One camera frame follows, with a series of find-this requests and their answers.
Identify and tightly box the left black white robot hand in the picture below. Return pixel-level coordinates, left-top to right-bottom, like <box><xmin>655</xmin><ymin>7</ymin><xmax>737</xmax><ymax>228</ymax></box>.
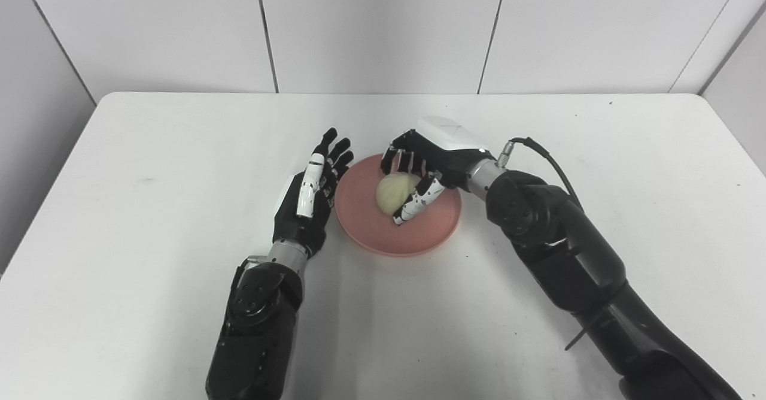
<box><xmin>272</xmin><ymin>128</ymin><xmax>355</xmax><ymax>259</ymax></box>

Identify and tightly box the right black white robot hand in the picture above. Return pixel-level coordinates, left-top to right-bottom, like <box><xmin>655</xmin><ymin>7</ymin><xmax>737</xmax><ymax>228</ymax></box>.
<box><xmin>380</xmin><ymin>116</ymin><xmax>493</xmax><ymax>226</ymax></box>

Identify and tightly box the white steamed bun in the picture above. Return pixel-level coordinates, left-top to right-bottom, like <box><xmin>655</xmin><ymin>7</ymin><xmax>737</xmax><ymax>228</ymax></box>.
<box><xmin>376</xmin><ymin>172</ymin><xmax>423</xmax><ymax>216</ymax></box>

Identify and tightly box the pink round plate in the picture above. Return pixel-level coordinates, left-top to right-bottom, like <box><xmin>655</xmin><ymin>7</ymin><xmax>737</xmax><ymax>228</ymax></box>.
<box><xmin>335</xmin><ymin>153</ymin><xmax>463</xmax><ymax>257</ymax></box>

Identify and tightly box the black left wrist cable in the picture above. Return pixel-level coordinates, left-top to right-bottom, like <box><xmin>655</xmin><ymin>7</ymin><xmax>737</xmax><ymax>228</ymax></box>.
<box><xmin>230</xmin><ymin>255</ymin><xmax>264</xmax><ymax>293</ymax></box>

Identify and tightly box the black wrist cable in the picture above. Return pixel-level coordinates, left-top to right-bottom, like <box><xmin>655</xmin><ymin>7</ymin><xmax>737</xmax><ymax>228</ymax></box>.
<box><xmin>230</xmin><ymin>255</ymin><xmax>264</xmax><ymax>293</ymax></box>
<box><xmin>497</xmin><ymin>137</ymin><xmax>584</xmax><ymax>209</ymax></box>

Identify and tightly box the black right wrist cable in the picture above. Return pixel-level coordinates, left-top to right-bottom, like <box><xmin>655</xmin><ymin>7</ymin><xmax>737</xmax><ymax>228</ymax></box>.
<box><xmin>497</xmin><ymin>137</ymin><xmax>584</xmax><ymax>209</ymax></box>

